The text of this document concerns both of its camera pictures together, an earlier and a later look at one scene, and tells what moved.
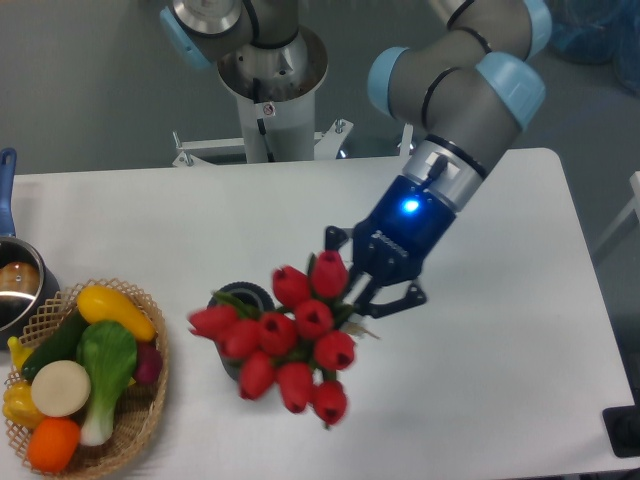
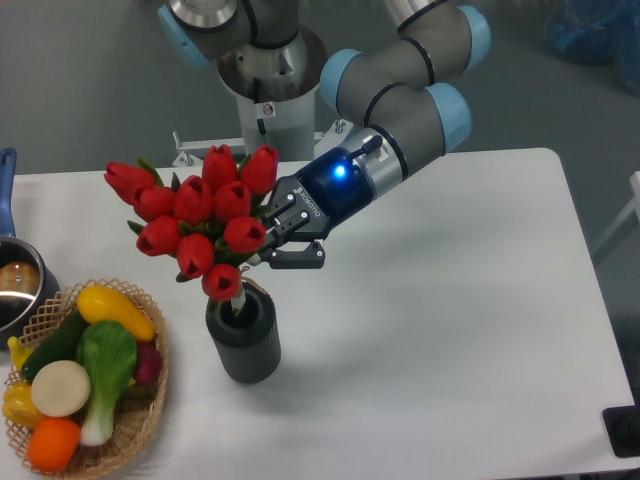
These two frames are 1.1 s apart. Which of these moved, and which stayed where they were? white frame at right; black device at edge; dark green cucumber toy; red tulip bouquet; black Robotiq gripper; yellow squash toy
Moved: black Robotiq gripper; red tulip bouquet
Stayed: dark green cucumber toy; white frame at right; yellow squash toy; black device at edge
